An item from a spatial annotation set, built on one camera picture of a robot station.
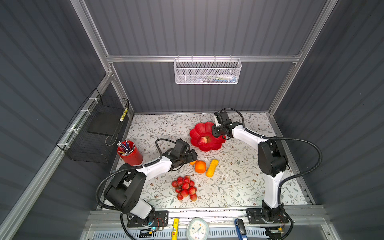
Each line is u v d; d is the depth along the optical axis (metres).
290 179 0.54
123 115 0.81
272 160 0.53
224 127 0.81
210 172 0.87
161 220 0.72
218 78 0.93
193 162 0.88
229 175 0.89
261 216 0.72
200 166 0.87
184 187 0.76
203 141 0.99
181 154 0.71
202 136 1.03
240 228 0.68
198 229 0.69
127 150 0.81
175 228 0.69
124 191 0.44
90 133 0.72
